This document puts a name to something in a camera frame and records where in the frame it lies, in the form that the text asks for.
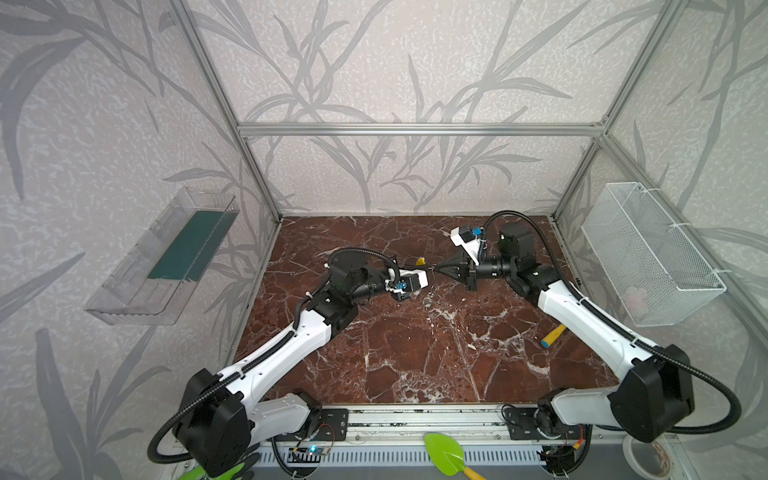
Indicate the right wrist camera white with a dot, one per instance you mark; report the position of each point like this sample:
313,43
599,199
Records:
472,240

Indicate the pink object in basket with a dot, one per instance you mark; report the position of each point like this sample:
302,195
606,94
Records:
635,300

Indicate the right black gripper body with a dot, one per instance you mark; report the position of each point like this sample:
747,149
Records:
471,270

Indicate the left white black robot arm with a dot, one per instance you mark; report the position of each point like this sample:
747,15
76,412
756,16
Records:
222,415

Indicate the blue toy rake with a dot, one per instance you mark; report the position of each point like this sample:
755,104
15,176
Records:
553,336

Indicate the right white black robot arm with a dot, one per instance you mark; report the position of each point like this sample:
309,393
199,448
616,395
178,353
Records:
652,394

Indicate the aluminium frame crossbar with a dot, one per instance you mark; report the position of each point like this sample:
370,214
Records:
248,130

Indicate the tape roll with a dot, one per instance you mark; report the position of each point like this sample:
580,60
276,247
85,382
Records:
648,460

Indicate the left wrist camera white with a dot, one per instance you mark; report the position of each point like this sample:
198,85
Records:
409,281

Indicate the clear plastic wall tray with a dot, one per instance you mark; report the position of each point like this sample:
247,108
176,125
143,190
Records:
152,285

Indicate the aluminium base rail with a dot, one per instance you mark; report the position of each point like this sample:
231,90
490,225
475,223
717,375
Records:
387,442

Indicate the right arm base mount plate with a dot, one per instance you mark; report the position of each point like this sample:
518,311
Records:
537,423

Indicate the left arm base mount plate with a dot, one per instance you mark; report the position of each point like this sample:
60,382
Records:
325,424

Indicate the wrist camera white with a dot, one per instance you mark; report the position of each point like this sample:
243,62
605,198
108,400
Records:
409,281
472,240

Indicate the green toy shovel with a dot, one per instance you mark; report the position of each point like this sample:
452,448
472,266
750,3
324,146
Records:
447,456

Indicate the white wire mesh basket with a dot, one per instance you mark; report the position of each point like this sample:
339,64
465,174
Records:
639,244

